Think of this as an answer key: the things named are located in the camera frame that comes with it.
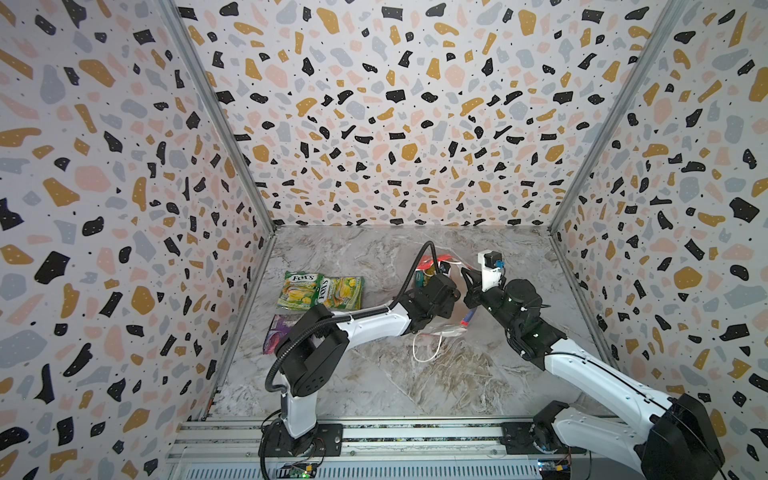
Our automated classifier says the red paper bag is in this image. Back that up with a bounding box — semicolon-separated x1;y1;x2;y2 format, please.
412;253;476;363

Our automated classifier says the yellow green Fox's candy bag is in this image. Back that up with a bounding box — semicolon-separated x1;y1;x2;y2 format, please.
318;276;365;311

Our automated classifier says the green snack packet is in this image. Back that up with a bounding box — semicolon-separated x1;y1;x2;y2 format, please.
277;271;324;311

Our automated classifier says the purple snack packet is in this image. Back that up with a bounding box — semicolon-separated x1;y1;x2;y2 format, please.
262;313;302;355

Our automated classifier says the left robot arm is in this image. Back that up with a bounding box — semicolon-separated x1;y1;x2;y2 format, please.
259;273;460;459

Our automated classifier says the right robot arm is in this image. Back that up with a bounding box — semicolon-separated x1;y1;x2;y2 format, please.
461;267;725;479

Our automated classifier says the right circuit board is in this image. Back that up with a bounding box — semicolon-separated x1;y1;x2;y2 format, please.
537;459;572;480

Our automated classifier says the circuit board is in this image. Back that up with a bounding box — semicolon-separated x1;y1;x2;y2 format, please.
276;462;318;479
537;459;572;480

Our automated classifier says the left circuit board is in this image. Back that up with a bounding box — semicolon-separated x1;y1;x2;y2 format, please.
276;462;318;479

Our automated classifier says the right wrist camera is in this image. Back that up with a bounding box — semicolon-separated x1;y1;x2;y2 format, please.
477;250;505;292

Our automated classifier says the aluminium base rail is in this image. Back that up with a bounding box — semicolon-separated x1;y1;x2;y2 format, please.
166;417;641;479

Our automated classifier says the black corrugated cable conduit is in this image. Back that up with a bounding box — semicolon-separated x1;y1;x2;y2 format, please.
257;241;442;480

